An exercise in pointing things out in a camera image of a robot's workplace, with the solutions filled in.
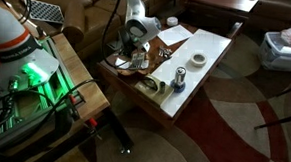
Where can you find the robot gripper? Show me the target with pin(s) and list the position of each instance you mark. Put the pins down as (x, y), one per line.
(127, 41)

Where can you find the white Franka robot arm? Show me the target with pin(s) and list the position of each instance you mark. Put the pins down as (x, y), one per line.
(139, 10)

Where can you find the small white note paper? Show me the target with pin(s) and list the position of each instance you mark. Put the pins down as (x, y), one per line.
(126, 65)

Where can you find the brown wooden tray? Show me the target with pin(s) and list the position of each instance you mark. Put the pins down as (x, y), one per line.
(156, 63)

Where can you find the brown wooden coffee table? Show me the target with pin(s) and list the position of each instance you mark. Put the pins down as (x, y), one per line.
(131, 90)

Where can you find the black loop tool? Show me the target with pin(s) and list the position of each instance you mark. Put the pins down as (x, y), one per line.
(151, 82)

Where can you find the green tape dispenser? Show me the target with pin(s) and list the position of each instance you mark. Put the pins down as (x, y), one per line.
(151, 93)

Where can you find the small dark cylinder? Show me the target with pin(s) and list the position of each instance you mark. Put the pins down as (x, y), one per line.
(162, 87)

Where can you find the light wooden stand table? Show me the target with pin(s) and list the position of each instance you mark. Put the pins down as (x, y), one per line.
(85, 84)

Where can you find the tan leather sofa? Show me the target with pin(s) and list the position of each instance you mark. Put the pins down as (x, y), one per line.
(88, 18)

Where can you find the white paper sheet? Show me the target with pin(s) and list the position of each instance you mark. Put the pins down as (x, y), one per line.
(175, 35)

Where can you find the white round puck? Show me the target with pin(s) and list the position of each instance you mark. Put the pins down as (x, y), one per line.
(172, 21)

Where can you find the silver metal cylinder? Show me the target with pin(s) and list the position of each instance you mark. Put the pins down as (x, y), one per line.
(180, 75)

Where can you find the blue tape roll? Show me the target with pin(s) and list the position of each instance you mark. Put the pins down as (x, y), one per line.
(178, 87)

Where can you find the white masking tape roll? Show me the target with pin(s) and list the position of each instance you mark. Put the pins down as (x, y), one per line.
(198, 59)

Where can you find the large white board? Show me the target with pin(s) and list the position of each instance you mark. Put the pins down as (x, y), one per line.
(203, 50)

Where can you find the black white checkerboard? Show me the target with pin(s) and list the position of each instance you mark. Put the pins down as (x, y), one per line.
(44, 10)

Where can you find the dark lift-top table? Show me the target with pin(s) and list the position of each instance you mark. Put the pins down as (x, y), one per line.
(219, 1)

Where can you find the patterned area rug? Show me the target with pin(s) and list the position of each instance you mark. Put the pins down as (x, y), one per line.
(215, 144)

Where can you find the clear plastic storage bin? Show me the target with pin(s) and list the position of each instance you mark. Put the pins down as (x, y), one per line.
(277, 56)

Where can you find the dark brown sofa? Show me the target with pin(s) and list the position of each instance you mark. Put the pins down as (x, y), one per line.
(282, 9)

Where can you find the aluminium frame robot mount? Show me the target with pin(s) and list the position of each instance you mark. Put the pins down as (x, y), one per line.
(34, 95)

